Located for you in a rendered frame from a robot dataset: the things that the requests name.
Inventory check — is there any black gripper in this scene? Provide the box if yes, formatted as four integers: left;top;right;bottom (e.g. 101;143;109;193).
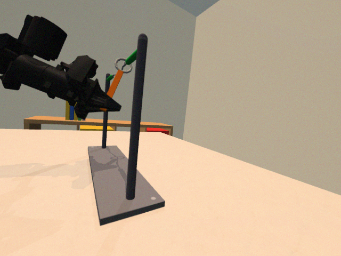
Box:
39;55;121;119

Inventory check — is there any grey loop with orange handle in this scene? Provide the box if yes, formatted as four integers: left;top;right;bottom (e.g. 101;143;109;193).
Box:
100;58;133;111

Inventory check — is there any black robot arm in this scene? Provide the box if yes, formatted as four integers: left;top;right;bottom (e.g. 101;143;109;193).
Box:
0;15;67;91

